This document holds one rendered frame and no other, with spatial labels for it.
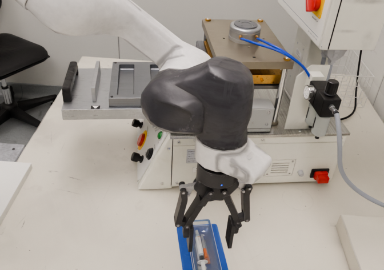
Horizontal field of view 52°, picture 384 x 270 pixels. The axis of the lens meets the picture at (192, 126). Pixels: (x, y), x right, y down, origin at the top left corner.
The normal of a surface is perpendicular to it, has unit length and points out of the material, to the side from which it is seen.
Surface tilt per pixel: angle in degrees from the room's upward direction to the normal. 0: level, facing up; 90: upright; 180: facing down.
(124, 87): 0
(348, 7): 90
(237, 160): 18
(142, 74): 0
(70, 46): 90
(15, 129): 0
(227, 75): 32
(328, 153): 90
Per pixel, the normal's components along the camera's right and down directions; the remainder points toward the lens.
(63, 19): 0.18, 0.70
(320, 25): -0.99, 0.02
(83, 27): 0.47, 0.84
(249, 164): 0.25, -0.63
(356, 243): 0.06, -0.82
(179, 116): -0.30, 0.52
